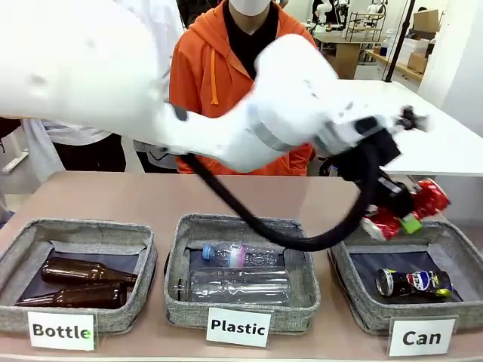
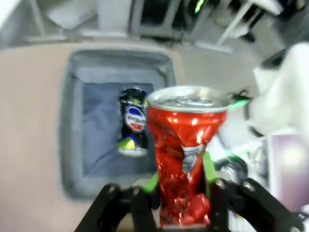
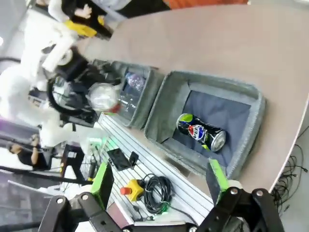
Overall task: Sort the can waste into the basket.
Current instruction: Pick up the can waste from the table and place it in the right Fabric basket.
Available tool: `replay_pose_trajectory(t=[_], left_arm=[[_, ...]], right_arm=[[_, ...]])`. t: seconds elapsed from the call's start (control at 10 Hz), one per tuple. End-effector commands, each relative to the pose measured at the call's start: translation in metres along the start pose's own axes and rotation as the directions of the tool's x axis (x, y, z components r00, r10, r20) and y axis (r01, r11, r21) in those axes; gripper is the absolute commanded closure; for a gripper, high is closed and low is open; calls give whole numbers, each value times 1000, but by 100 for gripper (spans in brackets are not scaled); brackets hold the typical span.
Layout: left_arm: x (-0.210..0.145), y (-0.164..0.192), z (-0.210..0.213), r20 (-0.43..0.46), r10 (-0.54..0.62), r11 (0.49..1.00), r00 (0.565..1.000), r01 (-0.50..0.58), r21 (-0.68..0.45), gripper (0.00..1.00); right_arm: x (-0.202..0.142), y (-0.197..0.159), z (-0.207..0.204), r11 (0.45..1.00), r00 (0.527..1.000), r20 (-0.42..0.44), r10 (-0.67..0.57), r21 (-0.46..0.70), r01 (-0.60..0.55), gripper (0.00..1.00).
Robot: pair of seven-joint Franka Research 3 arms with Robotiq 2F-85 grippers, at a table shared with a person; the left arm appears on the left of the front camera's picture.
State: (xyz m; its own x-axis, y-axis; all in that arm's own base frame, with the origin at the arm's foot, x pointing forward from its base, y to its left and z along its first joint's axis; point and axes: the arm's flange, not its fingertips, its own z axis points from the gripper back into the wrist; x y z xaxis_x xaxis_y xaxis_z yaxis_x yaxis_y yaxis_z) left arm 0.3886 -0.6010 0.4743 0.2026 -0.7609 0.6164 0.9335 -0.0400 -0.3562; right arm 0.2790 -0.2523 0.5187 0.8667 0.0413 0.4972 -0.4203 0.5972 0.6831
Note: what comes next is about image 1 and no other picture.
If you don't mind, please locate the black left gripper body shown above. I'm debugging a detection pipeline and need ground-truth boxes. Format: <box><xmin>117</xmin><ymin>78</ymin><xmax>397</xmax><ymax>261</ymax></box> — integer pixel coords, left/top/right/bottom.
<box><xmin>372</xmin><ymin>173</ymin><xmax>415</xmax><ymax>220</ymax></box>

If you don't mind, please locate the crushed red can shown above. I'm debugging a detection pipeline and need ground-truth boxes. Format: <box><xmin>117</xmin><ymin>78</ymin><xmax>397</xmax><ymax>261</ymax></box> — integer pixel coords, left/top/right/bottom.
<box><xmin>361</xmin><ymin>178</ymin><xmax>452</xmax><ymax>242</ymax></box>

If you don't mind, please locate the black Pepsi can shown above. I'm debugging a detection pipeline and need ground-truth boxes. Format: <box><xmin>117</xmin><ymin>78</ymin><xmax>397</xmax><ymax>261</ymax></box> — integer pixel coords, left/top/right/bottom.
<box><xmin>375</xmin><ymin>268</ymin><xmax>454</xmax><ymax>300</ymax></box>

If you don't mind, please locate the plastic bottle with blue cap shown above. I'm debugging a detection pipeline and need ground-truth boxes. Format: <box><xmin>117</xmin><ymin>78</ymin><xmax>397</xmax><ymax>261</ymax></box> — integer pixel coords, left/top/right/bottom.
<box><xmin>202</xmin><ymin>243</ymin><xmax>281</xmax><ymax>267</ymax></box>

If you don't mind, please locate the large clear plastic bottle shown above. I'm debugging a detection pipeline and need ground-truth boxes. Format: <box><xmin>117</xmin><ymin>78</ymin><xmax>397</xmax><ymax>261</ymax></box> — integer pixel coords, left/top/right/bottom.
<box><xmin>172</xmin><ymin>266</ymin><xmax>292</xmax><ymax>303</ymax></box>

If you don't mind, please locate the brown glass bottle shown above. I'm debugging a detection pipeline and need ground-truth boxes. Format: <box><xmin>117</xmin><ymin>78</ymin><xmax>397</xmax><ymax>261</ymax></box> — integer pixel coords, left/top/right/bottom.
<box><xmin>40</xmin><ymin>257</ymin><xmax>139</xmax><ymax>285</ymax></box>
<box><xmin>14</xmin><ymin>282</ymin><xmax>128</xmax><ymax>310</ymax></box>

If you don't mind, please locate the grey fabric basket labelled Can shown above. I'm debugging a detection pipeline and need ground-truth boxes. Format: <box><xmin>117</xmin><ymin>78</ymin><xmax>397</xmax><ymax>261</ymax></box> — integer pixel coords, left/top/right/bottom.
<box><xmin>328</xmin><ymin>220</ymin><xmax>483</xmax><ymax>335</ymax></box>

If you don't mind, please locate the white Can label sign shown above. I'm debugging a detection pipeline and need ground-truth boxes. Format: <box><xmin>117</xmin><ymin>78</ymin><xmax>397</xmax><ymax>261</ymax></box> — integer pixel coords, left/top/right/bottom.
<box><xmin>386</xmin><ymin>315</ymin><xmax>459</xmax><ymax>357</ymax></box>

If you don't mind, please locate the grey fabric basket labelled Plastic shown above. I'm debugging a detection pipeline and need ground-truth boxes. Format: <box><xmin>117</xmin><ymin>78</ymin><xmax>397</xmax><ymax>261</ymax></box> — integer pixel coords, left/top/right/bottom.
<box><xmin>163</xmin><ymin>213</ymin><xmax>321</xmax><ymax>336</ymax></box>

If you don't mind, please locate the grey fabric basket labelled Bottle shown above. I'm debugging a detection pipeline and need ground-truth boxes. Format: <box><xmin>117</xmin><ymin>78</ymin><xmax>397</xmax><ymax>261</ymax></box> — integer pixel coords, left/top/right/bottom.
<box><xmin>0</xmin><ymin>219</ymin><xmax>158</xmax><ymax>334</ymax></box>

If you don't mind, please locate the white table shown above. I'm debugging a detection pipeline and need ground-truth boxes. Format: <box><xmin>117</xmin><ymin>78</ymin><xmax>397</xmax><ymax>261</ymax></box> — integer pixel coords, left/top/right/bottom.
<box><xmin>320</xmin><ymin>78</ymin><xmax>483</xmax><ymax>177</ymax></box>

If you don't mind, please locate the small cardboard box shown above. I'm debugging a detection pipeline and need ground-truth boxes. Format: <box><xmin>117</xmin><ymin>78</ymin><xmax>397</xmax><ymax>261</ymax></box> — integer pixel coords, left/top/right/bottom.
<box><xmin>407</xmin><ymin>52</ymin><xmax>429</xmax><ymax>75</ymax></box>

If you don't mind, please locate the wooden workbench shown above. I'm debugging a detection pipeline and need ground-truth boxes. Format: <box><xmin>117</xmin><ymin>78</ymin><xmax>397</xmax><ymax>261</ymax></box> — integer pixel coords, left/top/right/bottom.
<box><xmin>365</xmin><ymin>48</ymin><xmax>424</xmax><ymax>82</ymax></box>

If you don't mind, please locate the large brown cardboard box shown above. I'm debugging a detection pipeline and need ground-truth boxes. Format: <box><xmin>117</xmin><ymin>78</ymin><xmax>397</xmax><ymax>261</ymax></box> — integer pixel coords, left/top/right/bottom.
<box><xmin>334</xmin><ymin>40</ymin><xmax>370</xmax><ymax>80</ymax></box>

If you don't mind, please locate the black stand pole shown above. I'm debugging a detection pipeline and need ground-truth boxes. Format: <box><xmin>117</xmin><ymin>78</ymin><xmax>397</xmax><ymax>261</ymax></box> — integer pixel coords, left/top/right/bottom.
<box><xmin>383</xmin><ymin>0</ymin><xmax>415</xmax><ymax>84</ymax></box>

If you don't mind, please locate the open cardboard box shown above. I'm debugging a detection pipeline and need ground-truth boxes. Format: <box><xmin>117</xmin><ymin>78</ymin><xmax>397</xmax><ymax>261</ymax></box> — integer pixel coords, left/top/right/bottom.
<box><xmin>413</xmin><ymin>9</ymin><xmax>441</xmax><ymax>35</ymax></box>

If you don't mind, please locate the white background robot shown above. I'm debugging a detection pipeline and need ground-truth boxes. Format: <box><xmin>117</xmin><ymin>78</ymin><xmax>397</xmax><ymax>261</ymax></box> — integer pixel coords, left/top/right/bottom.
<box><xmin>312</xmin><ymin>0</ymin><xmax>351</xmax><ymax>32</ymax></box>

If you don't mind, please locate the white Plastic label sign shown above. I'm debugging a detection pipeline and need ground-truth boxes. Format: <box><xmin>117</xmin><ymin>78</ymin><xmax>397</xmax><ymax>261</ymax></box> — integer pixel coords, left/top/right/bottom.
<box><xmin>205</xmin><ymin>307</ymin><xmax>272</xmax><ymax>349</ymax></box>

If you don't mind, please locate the person in orange hoodie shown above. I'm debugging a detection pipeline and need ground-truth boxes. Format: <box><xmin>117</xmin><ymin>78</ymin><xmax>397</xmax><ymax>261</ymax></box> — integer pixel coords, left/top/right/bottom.
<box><xmin>168</xmin><ymin>0</ymin><xmax>317</xmax><ymax>176</ymax></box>

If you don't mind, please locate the person in white shirt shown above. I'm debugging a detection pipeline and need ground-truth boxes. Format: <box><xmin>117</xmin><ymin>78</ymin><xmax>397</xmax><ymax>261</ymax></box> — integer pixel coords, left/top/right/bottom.
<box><xmin>131</xmin><ymin>138</ymin><xmax>179</xmax><ymax>173</ymax></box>

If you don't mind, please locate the figure in white t-shirt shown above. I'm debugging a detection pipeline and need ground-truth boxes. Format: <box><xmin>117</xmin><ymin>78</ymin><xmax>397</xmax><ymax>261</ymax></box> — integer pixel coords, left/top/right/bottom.
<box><xmin>20</xmin><ymin>118</ymin><xmax>128</xmax><ymax>173</ymax></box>

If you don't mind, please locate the white Bottle label sign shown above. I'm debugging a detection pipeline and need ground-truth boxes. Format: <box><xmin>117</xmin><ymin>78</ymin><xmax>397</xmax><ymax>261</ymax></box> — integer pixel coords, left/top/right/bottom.
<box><xmin>26</xmin><ymin>311</ymin><xmax>98</xmax><ymax>352</ymax></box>

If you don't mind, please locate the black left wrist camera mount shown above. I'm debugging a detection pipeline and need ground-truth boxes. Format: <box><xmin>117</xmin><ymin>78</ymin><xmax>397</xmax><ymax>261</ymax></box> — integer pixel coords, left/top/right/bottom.
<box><xmin>398</xmin><ymin>106</ymin><xmax>430</xmax><ymax>132</ymax></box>

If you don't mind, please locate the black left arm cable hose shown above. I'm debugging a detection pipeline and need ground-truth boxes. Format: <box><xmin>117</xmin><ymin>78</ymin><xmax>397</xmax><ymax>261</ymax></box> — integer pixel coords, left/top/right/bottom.
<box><xmin>187</xmin><ymin>143</ymin><xmax>383</xmax><ymax>253</ymax></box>

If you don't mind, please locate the metal wire rack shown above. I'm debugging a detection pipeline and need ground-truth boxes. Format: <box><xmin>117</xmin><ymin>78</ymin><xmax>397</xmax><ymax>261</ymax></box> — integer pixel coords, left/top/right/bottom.
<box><xmin>344</xmin><ymin>10</ymin><xmax>387</xmax><ymax>43</ymax></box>

